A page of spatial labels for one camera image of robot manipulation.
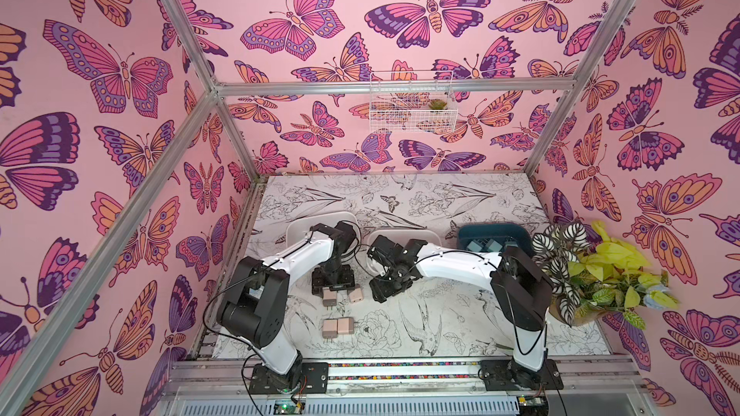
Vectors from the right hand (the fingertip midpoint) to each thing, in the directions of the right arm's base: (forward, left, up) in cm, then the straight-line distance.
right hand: (381, 290), depth 86 cm
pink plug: (-3, +15, 0) cm, 16 cm away
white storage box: (+21, -7, -2) cm, 22 cm away
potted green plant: (-4, -48, +22) cm, 53 cm away
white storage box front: (+21, +28, +3) cm, 35 cm away
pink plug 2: (-1, +7, -1) cm, 8 cm away
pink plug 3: (-11, +14, -1) cm, 18 cm away
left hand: (0, +12, 0) cm, 12 cm away
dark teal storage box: (+23, -42, -4) cm, 48 cm away
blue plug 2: (+17, -38, -1) cm, 41 cm away
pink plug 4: (-10, +10, -2) cm, 14 cm away
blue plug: (+15, -31, 0) cm, 34 cm away
